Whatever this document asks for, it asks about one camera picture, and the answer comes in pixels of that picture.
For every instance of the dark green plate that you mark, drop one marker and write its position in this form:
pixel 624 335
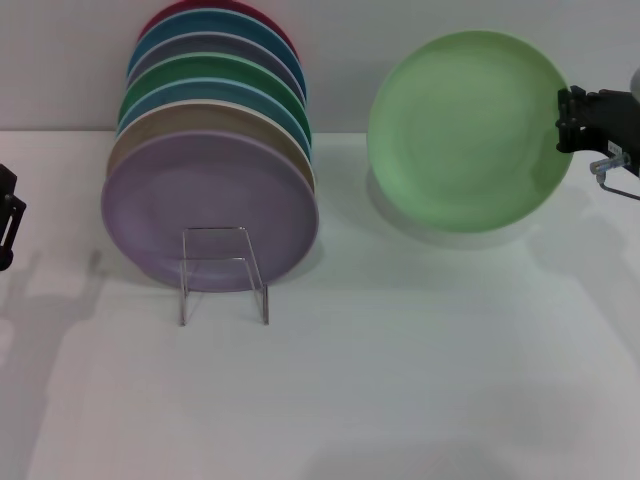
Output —
pixel 210 67

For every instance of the light green plate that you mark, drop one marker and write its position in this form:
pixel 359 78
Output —
pixel 465 135

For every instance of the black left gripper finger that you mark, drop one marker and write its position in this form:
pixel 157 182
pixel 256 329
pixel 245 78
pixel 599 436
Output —
pixel 9 220

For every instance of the clear acrylic plate rack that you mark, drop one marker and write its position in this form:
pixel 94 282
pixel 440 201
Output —
pixel 265 305

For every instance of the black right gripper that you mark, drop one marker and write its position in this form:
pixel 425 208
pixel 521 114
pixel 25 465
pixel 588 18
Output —
pixel 612 120

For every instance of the red plate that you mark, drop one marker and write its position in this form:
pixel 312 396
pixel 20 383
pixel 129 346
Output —
pixel 155 20

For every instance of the lilac plate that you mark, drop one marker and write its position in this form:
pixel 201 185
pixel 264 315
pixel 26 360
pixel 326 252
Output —
pixel 200 200

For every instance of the grey purple plate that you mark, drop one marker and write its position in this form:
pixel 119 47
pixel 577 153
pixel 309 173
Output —
pixel 220 44

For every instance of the teal blue plate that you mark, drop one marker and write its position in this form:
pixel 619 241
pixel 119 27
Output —
pixel 220 22

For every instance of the light blue plate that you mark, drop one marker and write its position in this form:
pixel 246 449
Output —
pixel 210 90

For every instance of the beige plate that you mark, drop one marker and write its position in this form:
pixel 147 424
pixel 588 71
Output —
pixel 200 120

